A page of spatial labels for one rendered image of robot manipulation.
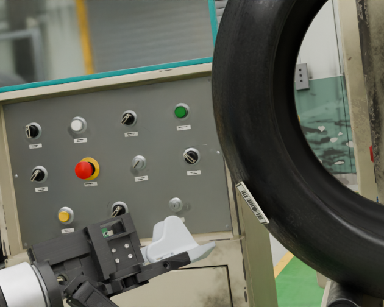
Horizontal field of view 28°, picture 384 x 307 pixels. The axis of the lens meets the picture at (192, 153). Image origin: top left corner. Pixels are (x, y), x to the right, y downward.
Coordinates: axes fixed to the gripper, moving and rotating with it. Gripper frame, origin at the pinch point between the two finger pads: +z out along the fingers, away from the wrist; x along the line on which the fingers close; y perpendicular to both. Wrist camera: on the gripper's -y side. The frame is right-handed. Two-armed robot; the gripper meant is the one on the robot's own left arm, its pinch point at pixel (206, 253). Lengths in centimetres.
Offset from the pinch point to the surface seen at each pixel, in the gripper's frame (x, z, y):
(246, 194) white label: -0.4, 7.6, 5.1
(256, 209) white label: -0.1, 8.3, 2.9
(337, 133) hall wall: 719, 548, 89
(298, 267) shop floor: 390, 235, -29
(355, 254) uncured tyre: -5.9, 15.5, -6.2
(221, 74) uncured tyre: -2.2, 9.3, 20.2
